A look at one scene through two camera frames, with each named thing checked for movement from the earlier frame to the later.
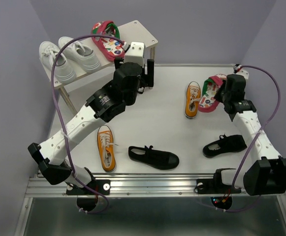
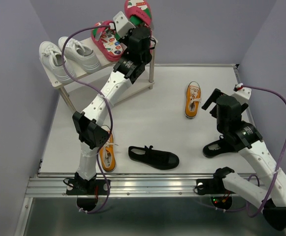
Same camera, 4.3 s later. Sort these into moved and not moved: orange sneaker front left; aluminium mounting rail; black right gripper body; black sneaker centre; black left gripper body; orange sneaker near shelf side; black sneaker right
Moved: black right gripper body; black left gripper body
Not moved: orange sneaker front left; black sneaker centre; orange sneaker near shelf side; black sneaker right; aluminium mounting rail
